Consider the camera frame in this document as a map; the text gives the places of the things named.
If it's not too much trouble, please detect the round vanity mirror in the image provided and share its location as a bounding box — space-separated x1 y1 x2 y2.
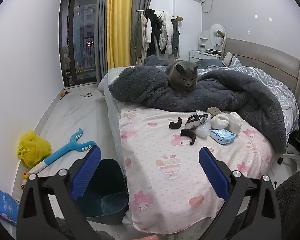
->
209 22 226 48

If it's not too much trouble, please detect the yellow curtain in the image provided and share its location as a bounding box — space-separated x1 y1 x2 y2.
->
106 0 133 69

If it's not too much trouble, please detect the white puffer jacket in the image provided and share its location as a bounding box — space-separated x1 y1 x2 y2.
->
158 10 174 55

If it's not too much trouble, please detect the black curved plastic piece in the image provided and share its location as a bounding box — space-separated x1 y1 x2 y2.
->
169 117 182 130
180 128 197 146

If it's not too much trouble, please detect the beige padded headboard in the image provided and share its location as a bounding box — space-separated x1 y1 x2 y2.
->
221 38 300 98

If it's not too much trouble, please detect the blue wet wipe packet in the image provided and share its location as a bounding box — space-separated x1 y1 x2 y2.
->
210 129 237 145

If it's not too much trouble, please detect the dark grey fleece blanket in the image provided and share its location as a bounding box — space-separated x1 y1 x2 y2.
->
108 55 294 154

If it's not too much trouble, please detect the dark grey hanging vest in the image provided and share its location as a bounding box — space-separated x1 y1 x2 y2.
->
171 19 180 55

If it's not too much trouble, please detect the blue white patterned duvet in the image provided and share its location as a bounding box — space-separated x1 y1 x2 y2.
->
222 55 299 133

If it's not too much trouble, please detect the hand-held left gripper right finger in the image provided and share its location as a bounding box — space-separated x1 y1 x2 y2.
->
199 147 282 240

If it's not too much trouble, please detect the white hanging shirt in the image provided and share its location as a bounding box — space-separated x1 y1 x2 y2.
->
144 17 153 50

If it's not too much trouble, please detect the glass balcony door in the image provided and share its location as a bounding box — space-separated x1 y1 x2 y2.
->
59 0 100 88

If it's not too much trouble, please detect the beige pillow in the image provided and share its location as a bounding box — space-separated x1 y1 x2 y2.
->
222 52 233 67

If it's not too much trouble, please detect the blue printed food bag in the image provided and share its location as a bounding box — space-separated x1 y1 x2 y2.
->
0 179 20 227

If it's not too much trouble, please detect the olive hanging coat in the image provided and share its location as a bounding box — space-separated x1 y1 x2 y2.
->
134 14 145 65

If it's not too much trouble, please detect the grey fleece garment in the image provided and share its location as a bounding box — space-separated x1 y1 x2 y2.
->
234 171 300 240

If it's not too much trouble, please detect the white dresser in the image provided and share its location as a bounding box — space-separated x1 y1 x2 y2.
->
189 31 222 62

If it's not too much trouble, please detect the yellow plastic bag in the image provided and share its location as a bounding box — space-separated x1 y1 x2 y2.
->
17 130 52 169

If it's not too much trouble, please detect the grey cat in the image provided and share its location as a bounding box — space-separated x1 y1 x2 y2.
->
165 59 202 97

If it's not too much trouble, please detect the white chair base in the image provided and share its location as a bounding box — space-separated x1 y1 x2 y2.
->
277 145 300 173

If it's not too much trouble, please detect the blue forked plush toy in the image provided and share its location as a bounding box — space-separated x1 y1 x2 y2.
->
29 128 97 174

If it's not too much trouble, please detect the dark teal trash bin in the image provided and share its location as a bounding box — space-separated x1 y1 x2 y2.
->
76 158 129 225

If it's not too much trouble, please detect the clear bubble wrap roll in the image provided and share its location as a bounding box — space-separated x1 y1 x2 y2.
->
195 121 212 138

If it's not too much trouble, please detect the black and white packet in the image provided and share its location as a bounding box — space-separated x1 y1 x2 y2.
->
185 114 208 129

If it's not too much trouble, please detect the light grey mattress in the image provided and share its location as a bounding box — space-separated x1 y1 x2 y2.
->
97 66 142 180

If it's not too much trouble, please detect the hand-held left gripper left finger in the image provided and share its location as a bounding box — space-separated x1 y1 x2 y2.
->
16 145 102 240

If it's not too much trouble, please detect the white paper ball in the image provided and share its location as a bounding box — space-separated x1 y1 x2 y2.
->
210 114 230 131
226 111 242 135

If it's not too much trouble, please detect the clothes rack rod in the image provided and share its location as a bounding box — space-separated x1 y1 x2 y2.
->
136 8 183 22

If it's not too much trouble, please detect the pink printed bed sheet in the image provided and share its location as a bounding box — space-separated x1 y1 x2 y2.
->
119 104 278 234

